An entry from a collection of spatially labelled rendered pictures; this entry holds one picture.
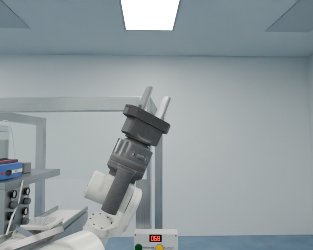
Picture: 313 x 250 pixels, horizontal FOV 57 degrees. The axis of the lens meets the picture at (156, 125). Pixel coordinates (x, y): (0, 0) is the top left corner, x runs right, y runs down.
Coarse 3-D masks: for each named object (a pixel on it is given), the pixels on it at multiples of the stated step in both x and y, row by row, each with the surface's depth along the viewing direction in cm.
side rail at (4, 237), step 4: (52, 208) 250; (56, 208) 257; (44, 212) 236; (48, 212) 241; (52, 212) 249; (40, 216) 227; (44, 216) 233; (8, 232) 185; (12, 232) 188; (4, 236) 179; (8, 236) 183; (0, 240) 175; (4, 240) 179
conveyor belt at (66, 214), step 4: (56, 212) 251; (60, 212) 251; (64, 212) 251; (68, 212) 251; (72, 212) 251; (76, 212) 251; (48, 216) 238; (52, 216) 238; (56, 216) 238; (60, 216) 238; (64, 216) 238; (68, 216) 238; (64, 220) 226; (8, 240) 181; (12, 240) 181; (16, 240) 181; (0, 244) 174; (4, 244) 174
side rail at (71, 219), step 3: (84, 207) 254; (87, 207) 259; (81, 210) 243; (84, 210) 250; (78, 213) 235; (81, 213) 242; (72, 216) 224; (75, 216) 227; (78, 216) 235; (69, 219) 216; (72, 219) 220; (75, 219) 227; (66, 222) 208; (69, 222) 214; (60, 225) 201; (63, 225) 203; (66, 225) 208; (33, 249) 160; (36, 249) 163
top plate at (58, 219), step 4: (56, 220) 200; (60, 220) 202; (28, 224) 191; (48, 224) 191; (52, 224) 191; (56, 224) 196; (24, 228) 185; (28, 228) 185; (32, 228) 185; (36, 228) 185; (40, 228) 184; (44, 228) 184; (48, 228) 184
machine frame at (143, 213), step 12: (156, 108) 161; (156, 156) 228; (156, 168) 228; (144, 180) 118; (156, 180) 227; (36, 192) 233; (144, 192) 118; (156, 192) 227; (36, 204) 232; (144, 204) 118; (156, 204) 226; (36, 216) 232; (144, 216) 117; (156, 216) 226; (144, 228) 117; (156, 228) 225
